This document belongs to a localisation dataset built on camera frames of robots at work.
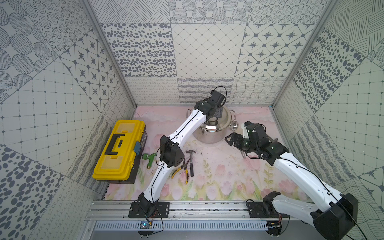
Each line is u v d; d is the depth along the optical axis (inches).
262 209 28.6
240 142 26.7
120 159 28.8
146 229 27.8
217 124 36.1
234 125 40.7
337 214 14.6
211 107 25.7
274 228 28.6
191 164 35.5
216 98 26.9
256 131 22.5
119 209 29.4
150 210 25.1
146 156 35.5
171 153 25.1
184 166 34.8
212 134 38.2
